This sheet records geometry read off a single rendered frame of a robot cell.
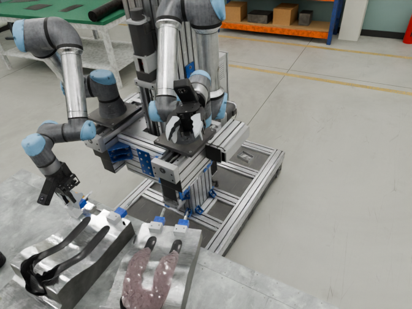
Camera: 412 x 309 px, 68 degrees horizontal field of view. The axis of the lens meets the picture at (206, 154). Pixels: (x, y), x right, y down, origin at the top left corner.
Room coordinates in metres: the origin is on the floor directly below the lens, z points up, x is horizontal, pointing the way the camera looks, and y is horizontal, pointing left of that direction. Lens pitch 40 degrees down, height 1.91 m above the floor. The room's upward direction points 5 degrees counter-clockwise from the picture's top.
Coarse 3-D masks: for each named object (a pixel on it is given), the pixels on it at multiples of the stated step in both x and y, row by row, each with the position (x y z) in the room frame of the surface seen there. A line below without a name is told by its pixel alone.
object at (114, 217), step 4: (128, 204) 0.93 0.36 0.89; (120, 208) 0.90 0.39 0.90; (124, 208) 0.91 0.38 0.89; (112, 212) 0.87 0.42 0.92; (116, 212) 0.88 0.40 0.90; (120, 212) 0.88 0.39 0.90; (124, 212) 0.88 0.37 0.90; (108, 216) 0.85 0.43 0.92; (112, 216) 0.85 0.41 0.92; (116, 216) 0.85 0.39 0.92; (120, 216) 0.85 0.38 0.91; (124, 216) 0.87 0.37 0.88; (108, 220) 0.85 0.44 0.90; (112, 220) 0.83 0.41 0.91; (116, 220) 0.83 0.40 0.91; (120, 220) 0.85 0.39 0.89
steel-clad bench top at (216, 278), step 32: (0, 192) 1.18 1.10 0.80; (32, 192) 1.16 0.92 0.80; (0, 224) 0.96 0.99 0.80; (32, 224) 0.94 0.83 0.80; (0, 288) 0.64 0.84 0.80; (96, 288) 0.60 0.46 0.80; (192, 288) 0.57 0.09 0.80; (224, 288) 0.56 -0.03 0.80; (256, 288) 0.55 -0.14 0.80; (288, 288) 0.54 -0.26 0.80
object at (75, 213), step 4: (92, 192) 0.99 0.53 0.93; (80, 200) 0.93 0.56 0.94; (84, 200) 0.93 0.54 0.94; (68, 204) 0.91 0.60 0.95; (80, 204) 0.91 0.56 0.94; (84, 204) 0.92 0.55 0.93; (68, 208) 0.88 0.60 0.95; (72, 208) 0.88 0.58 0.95; (76, 208) 0.89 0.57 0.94; (80, 208) 0.90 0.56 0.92; (68, 212) 0.89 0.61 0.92; (72, 212) 0.87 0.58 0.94; (76, 212) 0.88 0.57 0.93; (80, 212) 0.89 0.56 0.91; (76, 216) 0.87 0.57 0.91
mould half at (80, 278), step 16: (64, 224) 0.85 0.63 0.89; (96, 224) 0.83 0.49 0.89; (112, 224) 0.83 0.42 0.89; (128, 224) 0.82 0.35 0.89; (48, 240) 0.77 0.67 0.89; (80, 240) 0.76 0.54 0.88; (112, 240) 0.75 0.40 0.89; (128, 240) 0.80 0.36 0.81; (16, 256) 0.68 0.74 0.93; (48, 256) 0.68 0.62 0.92; (64, 256) 0.68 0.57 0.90; (96, 256) 0.68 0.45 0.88; (112, 256) 0.72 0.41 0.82; (16, 272) 0.64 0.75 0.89; (64, 272) 0.60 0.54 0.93; (80, 272) 0.60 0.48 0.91; (96, 272) 0.65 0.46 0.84; (16, 288) 0.60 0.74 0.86; (48, 288) 0.54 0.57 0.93; (64, 288) 0.55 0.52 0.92; (80, 288) 0.58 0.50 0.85; (0, 304) 0.54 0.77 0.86; (16, 304) 0.54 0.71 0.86; (32, 304) 0.53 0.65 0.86; (48, 304) 0.52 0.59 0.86; (64, 304) 0.52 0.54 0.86
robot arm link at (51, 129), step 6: (48, 120) 1.06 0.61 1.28; (42, 126) 1.02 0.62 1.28; (48, 126) 1.01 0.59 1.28; (54, 126) 1.01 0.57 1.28; (60, 126) 1.01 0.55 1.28; (36, 132) 0.99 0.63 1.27; (42, 132) 0.98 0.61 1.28; (48, 132) 0.98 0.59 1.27; (54, 132) 0.99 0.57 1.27; (60, 132) 0.99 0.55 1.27; (54, 138) 0.98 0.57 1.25; (60, 138) 0.98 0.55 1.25; (54, 144) 0.97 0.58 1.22
